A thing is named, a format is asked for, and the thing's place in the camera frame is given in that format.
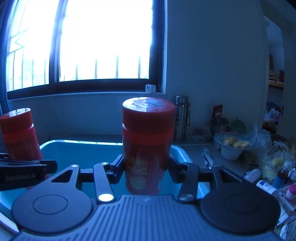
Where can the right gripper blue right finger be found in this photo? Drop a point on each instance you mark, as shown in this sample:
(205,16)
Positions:
(176,170)

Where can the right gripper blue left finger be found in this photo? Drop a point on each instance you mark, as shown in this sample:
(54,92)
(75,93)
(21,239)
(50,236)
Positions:
(116,170)

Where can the red cylindrical bottle with barcode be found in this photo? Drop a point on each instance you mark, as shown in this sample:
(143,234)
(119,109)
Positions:
(19,135)

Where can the red vitamin C bottle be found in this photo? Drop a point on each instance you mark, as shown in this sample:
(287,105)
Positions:
(148,126)

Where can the green round object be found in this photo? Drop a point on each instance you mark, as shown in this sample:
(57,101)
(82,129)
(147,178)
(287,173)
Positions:
(238,126)

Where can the white sachet packet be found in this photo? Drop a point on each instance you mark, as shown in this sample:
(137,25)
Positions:
(206,156)

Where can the teal plastic storage bin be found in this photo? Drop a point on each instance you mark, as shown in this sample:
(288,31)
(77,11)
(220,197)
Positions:
(86,155)

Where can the steel thermos flask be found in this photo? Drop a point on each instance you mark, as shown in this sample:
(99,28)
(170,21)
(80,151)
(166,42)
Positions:
(183,118)

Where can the white bowl with fruit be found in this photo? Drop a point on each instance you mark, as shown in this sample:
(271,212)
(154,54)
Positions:
(231,146)

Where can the red black small box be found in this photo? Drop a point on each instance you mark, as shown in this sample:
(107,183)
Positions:
(216,113)

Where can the small white squeeze bottle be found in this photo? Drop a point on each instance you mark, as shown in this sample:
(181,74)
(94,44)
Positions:
(252,175)

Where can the small white box on sill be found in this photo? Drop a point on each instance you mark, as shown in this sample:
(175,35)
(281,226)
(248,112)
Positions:
(149,88)

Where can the white bottle lying down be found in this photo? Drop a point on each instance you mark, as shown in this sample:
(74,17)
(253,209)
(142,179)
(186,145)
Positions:
(265,186)

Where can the clear plastic bag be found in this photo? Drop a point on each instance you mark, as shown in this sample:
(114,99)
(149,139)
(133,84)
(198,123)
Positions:
(260,140)

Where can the dark brown syrup bottle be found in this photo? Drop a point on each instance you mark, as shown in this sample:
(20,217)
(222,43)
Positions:
(282,175)

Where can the white bottle pink cap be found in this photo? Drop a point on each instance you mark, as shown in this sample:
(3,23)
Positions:
(291,192)

